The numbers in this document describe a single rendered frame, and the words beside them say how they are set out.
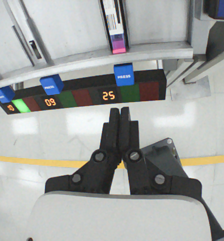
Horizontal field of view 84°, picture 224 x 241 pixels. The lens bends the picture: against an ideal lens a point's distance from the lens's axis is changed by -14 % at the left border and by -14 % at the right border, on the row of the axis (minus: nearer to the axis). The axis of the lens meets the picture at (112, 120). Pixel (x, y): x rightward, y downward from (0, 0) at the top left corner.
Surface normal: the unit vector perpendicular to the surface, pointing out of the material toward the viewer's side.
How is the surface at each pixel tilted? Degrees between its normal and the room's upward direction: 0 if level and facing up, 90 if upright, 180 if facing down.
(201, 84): 0
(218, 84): 0
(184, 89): 0
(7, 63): 45
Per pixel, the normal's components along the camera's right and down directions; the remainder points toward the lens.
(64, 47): -0.08, 0.75
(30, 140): -0.19, 0.07
